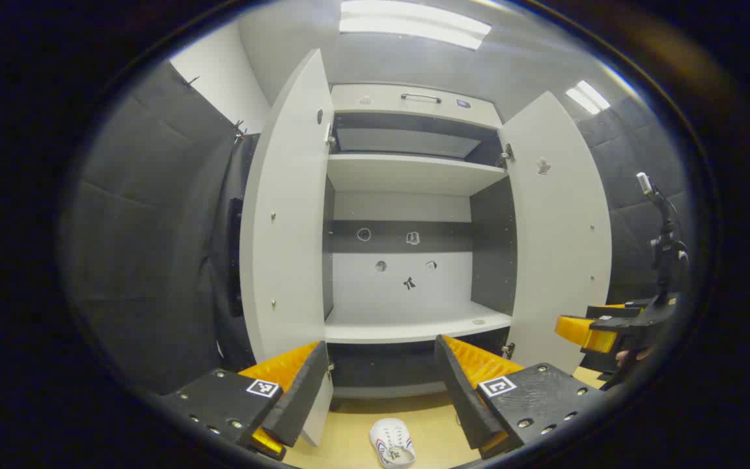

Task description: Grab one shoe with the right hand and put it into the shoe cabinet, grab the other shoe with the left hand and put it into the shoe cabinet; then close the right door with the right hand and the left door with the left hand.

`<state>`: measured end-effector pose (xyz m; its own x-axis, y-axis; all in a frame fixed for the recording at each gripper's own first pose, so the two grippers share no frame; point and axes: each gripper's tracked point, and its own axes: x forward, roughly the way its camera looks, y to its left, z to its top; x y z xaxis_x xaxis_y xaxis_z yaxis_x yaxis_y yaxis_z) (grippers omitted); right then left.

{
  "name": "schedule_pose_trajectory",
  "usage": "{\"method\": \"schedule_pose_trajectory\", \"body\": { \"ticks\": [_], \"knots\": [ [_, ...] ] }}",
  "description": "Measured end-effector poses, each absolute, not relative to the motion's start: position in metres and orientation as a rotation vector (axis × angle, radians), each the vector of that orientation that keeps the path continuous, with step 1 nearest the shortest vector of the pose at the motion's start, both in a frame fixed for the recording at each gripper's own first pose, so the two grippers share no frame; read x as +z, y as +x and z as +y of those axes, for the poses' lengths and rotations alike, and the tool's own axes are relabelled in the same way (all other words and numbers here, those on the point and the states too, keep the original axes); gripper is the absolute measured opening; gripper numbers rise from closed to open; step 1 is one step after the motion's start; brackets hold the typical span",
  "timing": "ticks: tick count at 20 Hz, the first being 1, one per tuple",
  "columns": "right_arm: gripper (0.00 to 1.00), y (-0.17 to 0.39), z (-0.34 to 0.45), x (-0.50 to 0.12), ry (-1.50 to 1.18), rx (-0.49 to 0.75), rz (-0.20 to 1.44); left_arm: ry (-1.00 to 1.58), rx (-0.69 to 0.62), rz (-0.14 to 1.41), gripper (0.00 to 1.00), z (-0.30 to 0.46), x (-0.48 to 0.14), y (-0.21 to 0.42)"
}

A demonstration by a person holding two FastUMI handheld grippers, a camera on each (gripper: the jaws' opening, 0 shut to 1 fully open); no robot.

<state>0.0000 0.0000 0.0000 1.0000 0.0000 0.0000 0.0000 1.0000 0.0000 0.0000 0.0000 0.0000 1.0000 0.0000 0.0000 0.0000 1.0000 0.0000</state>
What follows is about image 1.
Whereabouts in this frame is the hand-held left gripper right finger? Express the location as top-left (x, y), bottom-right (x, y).
top-left (434, 334), bottom-right (605, 461)

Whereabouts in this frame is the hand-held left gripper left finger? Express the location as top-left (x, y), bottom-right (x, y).
top-left (159, 340), bottom-right (333, 462)

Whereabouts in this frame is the white shoe cabinet door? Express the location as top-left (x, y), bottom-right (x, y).
top-left (497, 91), bottom-right (613, 375)
top-left (240, 49), bottom-right (337, 448)

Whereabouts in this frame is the white canvas shoe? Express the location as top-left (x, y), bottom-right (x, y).
top-left (370, 418), bottom-right (417, 468)

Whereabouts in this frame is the white shoe cabinet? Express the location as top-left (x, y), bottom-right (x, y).
top-left (323, 83), bottom-right (520, 399)

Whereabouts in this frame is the white cabinet shelf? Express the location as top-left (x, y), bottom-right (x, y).
top-left (326, 152), bottom-right (510, 197)
top-left (324, 300), bottom-right (513, 345)

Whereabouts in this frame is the white cabinet drawer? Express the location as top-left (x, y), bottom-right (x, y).
top-left (330, 83), bottom-right (503, 130)

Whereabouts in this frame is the black quilted cloth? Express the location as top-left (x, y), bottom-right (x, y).
top-left (61, 61), bottom-right (260, 393)
top-left (576, 96), bottom-right (696, 307)

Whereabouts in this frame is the small ceiling light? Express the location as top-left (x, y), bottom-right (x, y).
top-left (565, 79), bottom-right (611, 115)

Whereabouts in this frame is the large ceiling light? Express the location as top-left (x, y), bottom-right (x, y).
top-left (339, 0), bottom-right (492, 50)

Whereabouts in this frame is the black door handle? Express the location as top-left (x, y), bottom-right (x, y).
top-left (228, 197), bottom-right (246, 319)

